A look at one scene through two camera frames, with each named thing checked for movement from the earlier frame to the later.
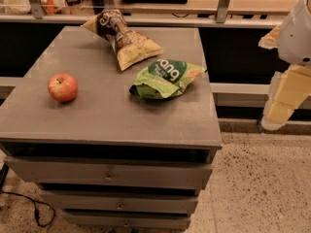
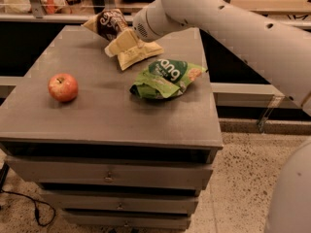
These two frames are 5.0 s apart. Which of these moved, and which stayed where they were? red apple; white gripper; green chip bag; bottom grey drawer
Moved: white gripper
Stayed: bottom grey drawer; red apple; green chip bag
